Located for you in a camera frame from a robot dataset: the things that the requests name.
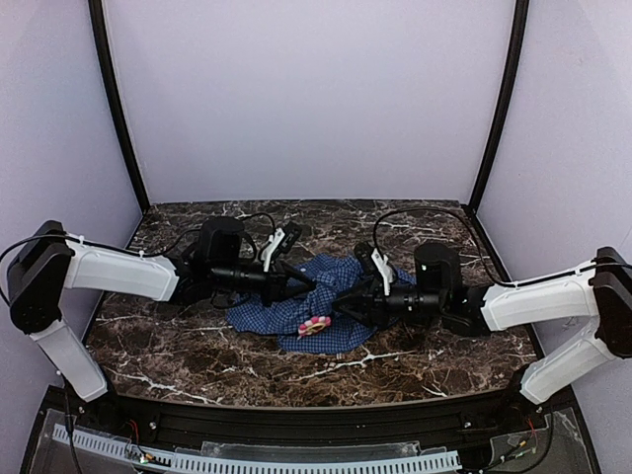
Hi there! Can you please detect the blue checkered shirt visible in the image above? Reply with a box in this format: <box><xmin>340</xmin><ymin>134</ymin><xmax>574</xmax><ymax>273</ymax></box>
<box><xmin>226</xmin><ymin>254</ymin><xmax>378</xmax><ymax>355</ymax></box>

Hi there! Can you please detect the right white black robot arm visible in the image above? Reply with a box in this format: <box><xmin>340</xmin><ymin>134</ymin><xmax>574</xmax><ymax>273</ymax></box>
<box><xmin>332</xmin><ymin>243</ymin><xmax>631</xmax><ymax>410</ymax></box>

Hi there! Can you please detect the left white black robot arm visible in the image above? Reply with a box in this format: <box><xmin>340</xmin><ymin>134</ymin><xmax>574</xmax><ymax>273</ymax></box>
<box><xmin>1</xmin><ymin>216</ymin><xmax>315</xmax><ymax>403</ymax></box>

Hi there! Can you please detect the pink flower brooch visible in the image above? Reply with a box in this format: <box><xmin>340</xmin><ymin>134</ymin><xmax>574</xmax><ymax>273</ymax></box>
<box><xmin>297</xmin><ymin>316</ymin><xmax>332</xmax><ymax>340</ymax></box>

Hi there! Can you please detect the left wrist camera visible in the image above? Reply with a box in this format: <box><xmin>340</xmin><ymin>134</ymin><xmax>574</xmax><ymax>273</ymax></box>
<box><xmin>259</xmin><ymin>222</ymin><xmax>302</xmax><ymax>273</ymax></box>

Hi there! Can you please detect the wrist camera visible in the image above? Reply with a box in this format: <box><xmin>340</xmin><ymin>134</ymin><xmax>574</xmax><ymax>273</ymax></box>
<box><xmin>354</xmin><ymin>242</ymin><xmax>397</xmax><ymax>296</ymax></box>
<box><xmin>259</xmin><ymin>222</ymin><xmax>302</xmax><ymax>273</ymax></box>

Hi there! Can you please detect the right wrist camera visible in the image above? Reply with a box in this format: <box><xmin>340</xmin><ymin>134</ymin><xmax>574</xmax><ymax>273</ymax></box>
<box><xmin>354</xmin><ymin>242</ymin><xmax>397</xmax><ymax>296</ymax></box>

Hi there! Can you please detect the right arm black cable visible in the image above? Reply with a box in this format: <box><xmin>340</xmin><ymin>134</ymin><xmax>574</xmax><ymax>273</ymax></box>
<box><xmin>372</xmin><ymin>207</ymin><xmax>517</xmax><ymax>288</ymax></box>

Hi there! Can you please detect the black aluminium front rail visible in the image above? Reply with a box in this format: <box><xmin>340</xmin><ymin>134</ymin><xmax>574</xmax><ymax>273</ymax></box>
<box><xmin>120</xmin><ymin>392</ymin><xmax>508</xmax><ymax>447</ymax></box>

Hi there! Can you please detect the white slotted cable duct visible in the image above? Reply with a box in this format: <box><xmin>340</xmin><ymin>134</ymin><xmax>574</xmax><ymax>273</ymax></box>
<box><xmin>44</xmin><ymin>424</ymin><xmax>462</xmax><ymax>474</ymax></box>

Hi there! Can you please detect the left black frame post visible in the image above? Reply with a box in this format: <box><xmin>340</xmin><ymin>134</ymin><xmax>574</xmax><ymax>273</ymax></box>
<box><xmin>87</xmin><ymin>0</ymin><xmax>150</xmax><ymax>214</ymax></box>

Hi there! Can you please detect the black frame post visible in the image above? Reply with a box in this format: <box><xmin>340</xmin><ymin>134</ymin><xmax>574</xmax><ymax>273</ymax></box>
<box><xmin>87</xmin><ymin>0</ymin><xmax>150</xmax><ymax>214</ymax></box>
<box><xmin>468</xmin><ymin>0</ymin><xmax>530</xmax><ymax>214</ymax></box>

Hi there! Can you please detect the right black frame post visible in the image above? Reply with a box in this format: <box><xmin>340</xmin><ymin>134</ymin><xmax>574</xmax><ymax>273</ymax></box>
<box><xmin>468</xmin><ymin>0</ymin><xmax>530</xmax><ymax>214</ymax></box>

